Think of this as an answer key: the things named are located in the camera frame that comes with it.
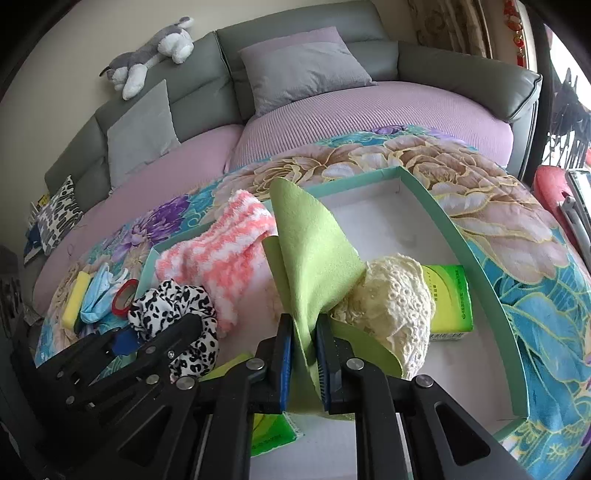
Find red tape roll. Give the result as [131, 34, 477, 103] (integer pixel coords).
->
[111, 279, 139, 318]

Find light blue face mask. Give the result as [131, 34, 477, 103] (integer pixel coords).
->
[79, 263, 129, 324]

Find leopard print scrunchie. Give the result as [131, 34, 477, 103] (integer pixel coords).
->
[127, 279, 219, 382]

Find yellow green sponge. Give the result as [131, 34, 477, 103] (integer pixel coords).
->
[61, 271, 92, 331]

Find cream lace scrunchie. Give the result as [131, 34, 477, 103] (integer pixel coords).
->
[331, 253, 435, 380]

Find pink white fuzzy sock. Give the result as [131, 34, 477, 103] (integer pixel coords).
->
[155, 190, 277, 335]

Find green microfiber cloth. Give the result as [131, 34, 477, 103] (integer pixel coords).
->
[197, 177, 406, 418]

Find green tissue pack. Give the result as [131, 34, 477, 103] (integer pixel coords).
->
[423, 265, 474, 341]

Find small green yellow packet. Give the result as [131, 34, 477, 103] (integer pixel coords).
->
[250, 413, 303, 457]

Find blue book on sofa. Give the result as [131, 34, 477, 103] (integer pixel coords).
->
[23, 223, 43, 265]

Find black white patterned cushion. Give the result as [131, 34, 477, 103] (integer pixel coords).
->
[37, 176, 83, 257]

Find teal shallow box tray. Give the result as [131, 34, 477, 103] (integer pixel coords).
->
[154, 179, 526, 479]

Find left grey cushion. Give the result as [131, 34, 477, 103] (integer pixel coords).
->
[107, 80, 180, 190]

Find floral blue blanket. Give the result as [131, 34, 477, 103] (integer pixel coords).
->
[35, 126, 590, 479]

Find husky plush toy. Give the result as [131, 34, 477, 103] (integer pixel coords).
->
[99, 16, 194, 100]

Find pink plastic stool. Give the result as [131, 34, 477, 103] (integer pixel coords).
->
[533, 165, 590, 267]

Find grey sofa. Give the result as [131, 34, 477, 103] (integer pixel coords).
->
[32, 1, 543, 314]

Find right grey purple cushion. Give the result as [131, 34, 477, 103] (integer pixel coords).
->
[239, 26, 374, 117]

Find beige patterned curtain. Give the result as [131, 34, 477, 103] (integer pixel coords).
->
[408, 0, 493, 59]

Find red hanging decoration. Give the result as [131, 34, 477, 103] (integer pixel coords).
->
[503, 0, 528, 68]

